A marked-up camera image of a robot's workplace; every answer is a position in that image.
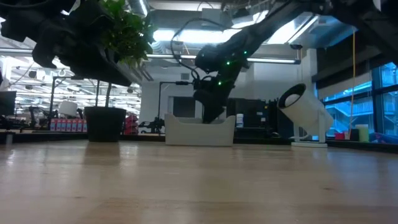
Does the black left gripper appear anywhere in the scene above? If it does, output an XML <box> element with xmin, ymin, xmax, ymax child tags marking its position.
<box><xmin>30</xmin><ymin>12</ymin><xmax>132</xmax><ymax>87</ymax></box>

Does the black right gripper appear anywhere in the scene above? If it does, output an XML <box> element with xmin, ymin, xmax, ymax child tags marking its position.
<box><xmin>194</xmin><ymin>74</ymin><xmax>236</xmax><ymax>124</ymax></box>

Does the white plastic bin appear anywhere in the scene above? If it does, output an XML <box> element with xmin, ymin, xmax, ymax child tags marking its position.
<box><xmin>164</xmin><ymin>113</ymin><xmax>236</xmax><ymax>147</ymax></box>

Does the black cabinet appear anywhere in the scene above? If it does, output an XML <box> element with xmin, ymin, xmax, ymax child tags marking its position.
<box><xmin>226</xmin><ymin>98</ymin><xmax>282</xmax><ymax>129</ymax></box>

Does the green plant in black pot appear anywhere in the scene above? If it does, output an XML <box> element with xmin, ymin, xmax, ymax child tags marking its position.
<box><xmin>80</xmin><ymin>0</ymin><xmax>156</xmax><ymax>143</ymax></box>

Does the row of pink boxes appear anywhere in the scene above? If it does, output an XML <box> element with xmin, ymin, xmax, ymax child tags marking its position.
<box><xmin>50</xmin><ymin>118</ymin><xmax>88</xmax><ymax>133</ymax></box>

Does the long ceiling tube light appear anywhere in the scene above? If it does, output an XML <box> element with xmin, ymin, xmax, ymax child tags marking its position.
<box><xmin>145</xmin><ymin>54</ymin><xmax>302</xmax><ymax>65</ymax></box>

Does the red stacked object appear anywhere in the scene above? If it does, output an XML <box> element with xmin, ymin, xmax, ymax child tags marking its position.
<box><xmin>123</xmin><ymin>114</ymin><xmax>140</xmax><ymax>136</ymax></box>

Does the black monitor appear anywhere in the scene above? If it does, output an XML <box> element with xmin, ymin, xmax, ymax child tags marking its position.
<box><xmin>0</xmin><ymin>90</ymin><xmax>17</xmax><ymax>116</ymax></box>

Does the white cylindrical spotlight lamp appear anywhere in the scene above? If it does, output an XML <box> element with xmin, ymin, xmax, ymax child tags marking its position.
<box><xmin>277</xmin><ymin>82</ymin><xmax>335</xmax><ymax>149</ymax></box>

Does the green cup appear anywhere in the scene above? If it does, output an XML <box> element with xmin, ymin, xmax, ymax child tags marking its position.
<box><xmin>355</xmin><ymin>124</ymin><xmax>370</xmax><ymax>143</ymax></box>

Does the black metal frame stand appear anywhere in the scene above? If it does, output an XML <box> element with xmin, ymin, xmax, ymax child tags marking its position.
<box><xmin>157</xmin><ymin>80</ymin><xmax>206</xmax><ymax>119</ymax></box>

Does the black right camera cable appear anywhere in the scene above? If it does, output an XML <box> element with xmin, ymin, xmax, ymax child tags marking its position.
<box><xmin>170</xmin><ymin>17</ymin><xmax>226</xmax><ymax>82</ymax></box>

